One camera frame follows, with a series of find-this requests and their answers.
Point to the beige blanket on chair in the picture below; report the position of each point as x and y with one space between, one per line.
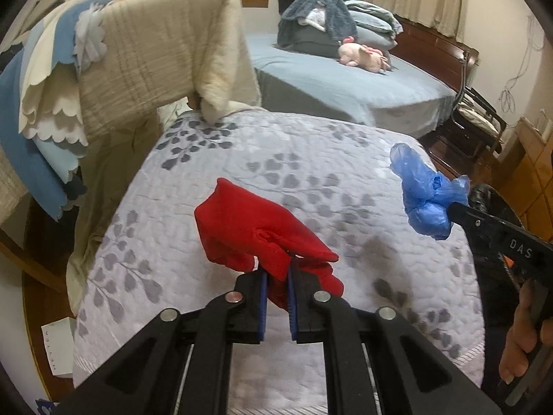
158 51

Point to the right hand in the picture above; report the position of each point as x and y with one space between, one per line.
522 337

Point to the pink plush pig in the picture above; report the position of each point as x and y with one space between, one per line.
367 58

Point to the blue bed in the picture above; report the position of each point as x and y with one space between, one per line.
405 100

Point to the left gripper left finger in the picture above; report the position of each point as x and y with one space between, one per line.
235 317

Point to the wooden cabinet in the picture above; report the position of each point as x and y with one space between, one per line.
524 178

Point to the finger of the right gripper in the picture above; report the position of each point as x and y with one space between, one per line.
482 224

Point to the blue white scalloped cloth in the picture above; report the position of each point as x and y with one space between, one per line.
42 131

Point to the white box on floor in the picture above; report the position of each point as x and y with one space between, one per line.
58 338

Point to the wooden headboard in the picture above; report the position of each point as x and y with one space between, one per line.
434 53

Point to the black trash bin bag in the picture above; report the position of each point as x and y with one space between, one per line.
500 298

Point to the blue plastic bag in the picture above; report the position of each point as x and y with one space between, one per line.
427 194

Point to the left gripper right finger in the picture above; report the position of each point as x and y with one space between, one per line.
317 316

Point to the red cloth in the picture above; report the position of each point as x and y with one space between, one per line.
238 229

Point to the pile of folded clothes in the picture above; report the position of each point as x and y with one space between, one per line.
330 22

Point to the black folding chair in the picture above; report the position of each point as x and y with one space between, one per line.
474 125

